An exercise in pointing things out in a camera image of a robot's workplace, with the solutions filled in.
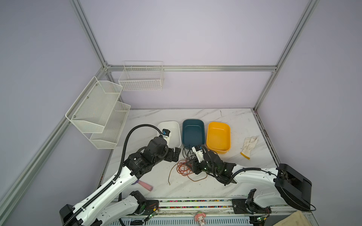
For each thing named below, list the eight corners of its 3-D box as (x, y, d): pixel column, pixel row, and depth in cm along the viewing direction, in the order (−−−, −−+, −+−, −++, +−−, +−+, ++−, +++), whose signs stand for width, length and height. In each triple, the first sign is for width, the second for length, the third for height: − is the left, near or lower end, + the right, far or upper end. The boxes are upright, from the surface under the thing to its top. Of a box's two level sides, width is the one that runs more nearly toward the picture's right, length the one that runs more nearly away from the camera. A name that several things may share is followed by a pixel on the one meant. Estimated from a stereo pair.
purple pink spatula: (133, 185, 83) (132, 183, 80) (136, 180, 85) (134, 178, 82) (151, 191, 81) (150, 190, 78) (153, 186, 83) (152, 184, 80)
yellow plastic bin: (206, 154, 96) (208, 150, 91) (203, 126, 112) (204, 121, 107) (233, 154, 96) (236, 150, 91) (226, 126, 112) (228, 121, 107)
